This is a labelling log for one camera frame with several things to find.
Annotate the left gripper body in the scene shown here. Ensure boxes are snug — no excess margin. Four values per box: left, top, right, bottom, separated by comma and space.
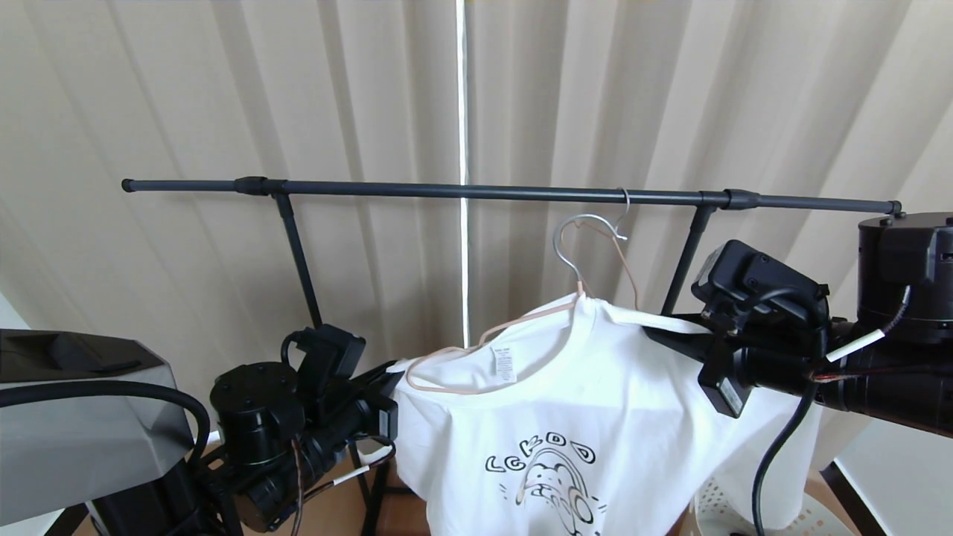
238, 391, 401, 533

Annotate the black clothes rack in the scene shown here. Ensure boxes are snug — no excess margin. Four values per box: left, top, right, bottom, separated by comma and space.
121, 177, 903, 536

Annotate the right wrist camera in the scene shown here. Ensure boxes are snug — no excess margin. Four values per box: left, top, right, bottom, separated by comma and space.
691, 240, 831, 339

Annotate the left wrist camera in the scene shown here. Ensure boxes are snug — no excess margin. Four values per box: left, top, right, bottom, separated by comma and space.
281, 325, 367, 429

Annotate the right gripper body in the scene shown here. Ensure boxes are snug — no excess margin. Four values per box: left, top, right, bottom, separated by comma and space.
698, 319, 953, 440

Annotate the white laundry basket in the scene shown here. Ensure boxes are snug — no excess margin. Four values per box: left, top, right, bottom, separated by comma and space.
692, 476, 850, 536

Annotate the white printed t-shirt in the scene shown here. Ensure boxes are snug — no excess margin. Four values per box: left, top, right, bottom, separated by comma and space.
387, 293, 823, 536

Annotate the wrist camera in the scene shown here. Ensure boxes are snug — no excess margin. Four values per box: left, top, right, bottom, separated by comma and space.
281, 325, 367, 429
691, 240, 831, 339

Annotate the black cable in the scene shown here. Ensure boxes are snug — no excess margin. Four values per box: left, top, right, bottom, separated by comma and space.
750, 287, 833, 536
0, 380, 212, 470

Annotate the pink clothes hanger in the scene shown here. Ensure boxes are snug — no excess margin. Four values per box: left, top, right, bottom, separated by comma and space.
404, 214, 630, 395
573, 188, 643, 313

